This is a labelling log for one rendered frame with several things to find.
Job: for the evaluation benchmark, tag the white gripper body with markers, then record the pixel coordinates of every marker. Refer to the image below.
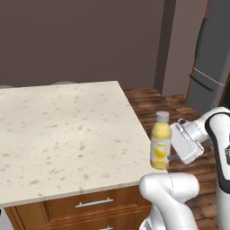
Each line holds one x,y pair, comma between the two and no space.
185,143

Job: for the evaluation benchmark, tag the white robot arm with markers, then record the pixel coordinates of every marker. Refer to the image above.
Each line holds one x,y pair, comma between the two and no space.
170,188

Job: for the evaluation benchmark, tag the yellow juice bottle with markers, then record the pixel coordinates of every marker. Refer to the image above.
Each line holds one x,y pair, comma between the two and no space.
160,140

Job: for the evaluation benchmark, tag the grey fridge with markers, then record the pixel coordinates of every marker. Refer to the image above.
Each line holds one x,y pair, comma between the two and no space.
211,57

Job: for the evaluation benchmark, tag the wooden drawer front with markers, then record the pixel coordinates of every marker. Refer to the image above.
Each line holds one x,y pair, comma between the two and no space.
92,202
101,223

